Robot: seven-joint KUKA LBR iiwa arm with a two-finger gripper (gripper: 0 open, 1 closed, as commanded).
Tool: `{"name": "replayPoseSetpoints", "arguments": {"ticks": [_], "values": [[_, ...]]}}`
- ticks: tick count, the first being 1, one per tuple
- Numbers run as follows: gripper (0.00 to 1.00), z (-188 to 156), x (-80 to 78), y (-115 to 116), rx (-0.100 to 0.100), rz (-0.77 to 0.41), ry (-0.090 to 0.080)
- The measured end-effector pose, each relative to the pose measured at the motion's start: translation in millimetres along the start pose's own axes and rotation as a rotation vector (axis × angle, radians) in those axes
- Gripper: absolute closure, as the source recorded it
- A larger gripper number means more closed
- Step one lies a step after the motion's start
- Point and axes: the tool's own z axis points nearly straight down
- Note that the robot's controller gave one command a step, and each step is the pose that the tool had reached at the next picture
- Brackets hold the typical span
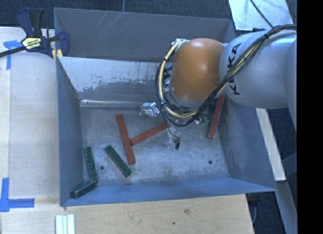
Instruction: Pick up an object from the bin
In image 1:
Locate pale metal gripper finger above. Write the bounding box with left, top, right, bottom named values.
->
left=167, top=125, right=182, bottom=151
left=139, top=102, right=160, bottom=118

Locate red-brown flat block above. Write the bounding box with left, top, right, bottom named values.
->
left=208, top=94, right=226, bottom=140
left=130, top=122, right=169, bottom=146
left=115, top=114, right=137, bottom=166

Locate grey metal bin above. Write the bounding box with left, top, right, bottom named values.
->
left=52, top=7, right=279, bottom=207

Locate dark green flat block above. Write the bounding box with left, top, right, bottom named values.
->
left=104, top=144, right=133, bottom=179
left=83, top=146, right=99, bottom=184
left=69, top=180, right=98, bottom=199

